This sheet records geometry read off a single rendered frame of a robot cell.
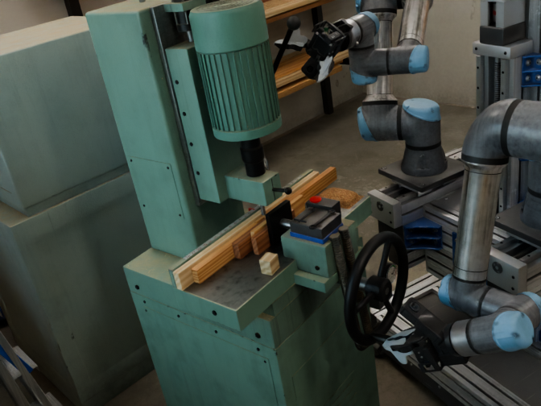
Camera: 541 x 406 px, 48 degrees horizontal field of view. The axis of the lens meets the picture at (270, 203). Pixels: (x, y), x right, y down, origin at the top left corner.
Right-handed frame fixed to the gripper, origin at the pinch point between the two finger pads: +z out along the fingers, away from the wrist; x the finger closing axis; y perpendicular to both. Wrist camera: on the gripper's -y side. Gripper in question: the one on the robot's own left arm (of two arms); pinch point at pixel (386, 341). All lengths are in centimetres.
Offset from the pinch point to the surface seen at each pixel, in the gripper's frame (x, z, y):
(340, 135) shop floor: 265, 201, -32
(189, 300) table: -23.4, 26.6, -32.7
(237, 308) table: -22.4, 12.4, -26.9
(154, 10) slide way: 1, 10, -96
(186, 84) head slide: 1, 14, -78
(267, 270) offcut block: -8.7, 13.1, -29.0
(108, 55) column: -3, 30, -96
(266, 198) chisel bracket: 5.4, 15.7, -43.1
